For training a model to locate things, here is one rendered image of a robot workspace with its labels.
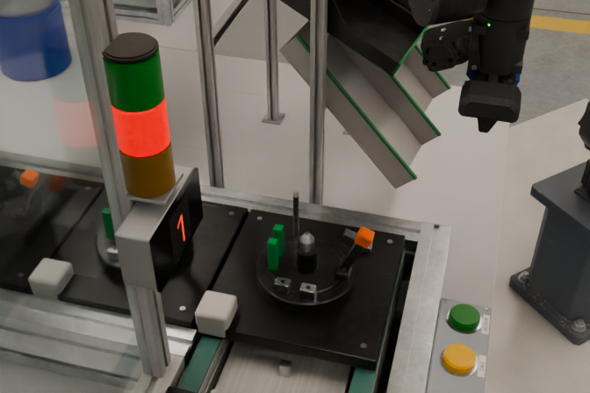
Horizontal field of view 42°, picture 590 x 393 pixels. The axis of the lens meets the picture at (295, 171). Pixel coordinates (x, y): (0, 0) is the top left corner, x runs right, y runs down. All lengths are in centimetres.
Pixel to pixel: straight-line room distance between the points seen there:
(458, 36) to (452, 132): 72
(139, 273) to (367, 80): 61
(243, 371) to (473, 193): 59
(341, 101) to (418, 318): 34
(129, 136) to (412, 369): 48
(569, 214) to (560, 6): 319
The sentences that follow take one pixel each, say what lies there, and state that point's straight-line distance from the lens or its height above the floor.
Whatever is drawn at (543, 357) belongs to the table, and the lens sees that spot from 118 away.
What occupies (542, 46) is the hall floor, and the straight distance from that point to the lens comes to 382.
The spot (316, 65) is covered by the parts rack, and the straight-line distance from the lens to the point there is 110.
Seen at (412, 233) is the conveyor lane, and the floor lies 96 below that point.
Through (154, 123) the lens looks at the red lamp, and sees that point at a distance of 72.
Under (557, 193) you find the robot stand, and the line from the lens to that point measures 113.
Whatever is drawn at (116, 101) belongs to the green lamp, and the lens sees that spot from 71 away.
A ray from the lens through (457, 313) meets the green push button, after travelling 105.
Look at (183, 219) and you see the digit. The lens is 81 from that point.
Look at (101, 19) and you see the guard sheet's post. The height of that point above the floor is 144.
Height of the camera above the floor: 174
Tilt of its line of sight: 38 degrees down
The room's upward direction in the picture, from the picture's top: straight up
